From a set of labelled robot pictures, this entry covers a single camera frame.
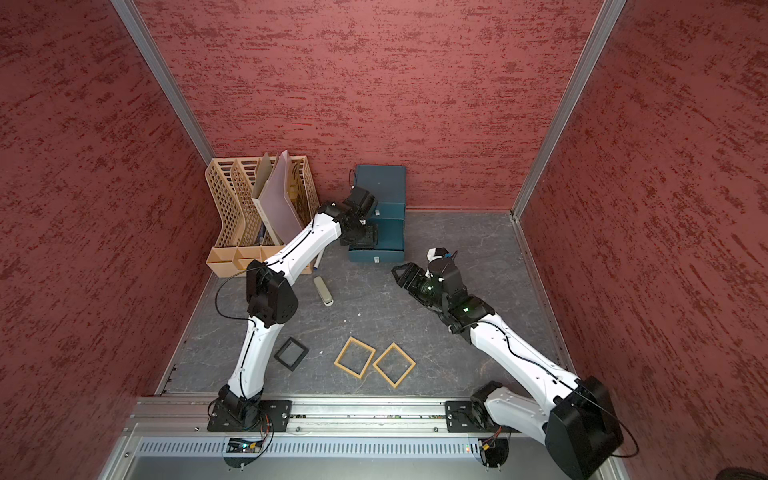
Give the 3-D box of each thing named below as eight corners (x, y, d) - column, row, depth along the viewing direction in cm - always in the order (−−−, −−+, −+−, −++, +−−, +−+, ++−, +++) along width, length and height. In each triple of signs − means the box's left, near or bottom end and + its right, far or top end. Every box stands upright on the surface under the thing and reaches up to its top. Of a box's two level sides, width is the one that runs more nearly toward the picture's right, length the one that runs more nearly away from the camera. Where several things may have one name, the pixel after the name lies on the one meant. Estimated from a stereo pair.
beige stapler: (326, 308, 95) (324, 303, 92) (312, 285, 101) (310, 279, 98) (335, 303, 97) (333, 297, 94) (322, 280, 102) (320, 274, 99)
